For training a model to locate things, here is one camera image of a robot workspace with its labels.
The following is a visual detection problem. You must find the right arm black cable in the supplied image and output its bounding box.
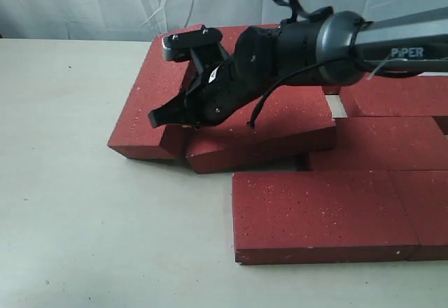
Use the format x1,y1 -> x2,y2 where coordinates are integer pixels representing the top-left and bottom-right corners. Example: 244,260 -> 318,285
246,0 -> 448,134

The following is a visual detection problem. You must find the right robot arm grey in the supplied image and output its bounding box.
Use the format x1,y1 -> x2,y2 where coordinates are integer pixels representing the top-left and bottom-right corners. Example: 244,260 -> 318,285
148,8 -> 447,128

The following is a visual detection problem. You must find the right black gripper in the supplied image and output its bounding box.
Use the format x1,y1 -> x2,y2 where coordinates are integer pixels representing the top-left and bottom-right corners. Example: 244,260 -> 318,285
148,28 -> 279,130

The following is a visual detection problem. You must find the red brick top stacked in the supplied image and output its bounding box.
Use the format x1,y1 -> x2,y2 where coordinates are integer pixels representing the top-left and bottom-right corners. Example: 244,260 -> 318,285
218,24 -> 279,62

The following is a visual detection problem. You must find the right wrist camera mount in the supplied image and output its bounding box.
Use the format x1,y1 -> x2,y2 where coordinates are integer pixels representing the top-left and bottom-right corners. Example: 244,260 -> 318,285
162,25 -> 229,74

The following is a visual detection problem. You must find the red brick lower right row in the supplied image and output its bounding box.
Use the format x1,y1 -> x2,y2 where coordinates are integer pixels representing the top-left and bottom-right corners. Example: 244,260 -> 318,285
308,117 -> 447,171

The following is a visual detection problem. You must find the red brick front large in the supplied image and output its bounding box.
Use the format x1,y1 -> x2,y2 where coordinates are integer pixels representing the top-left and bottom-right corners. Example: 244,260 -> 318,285
232,171 -> 419,265

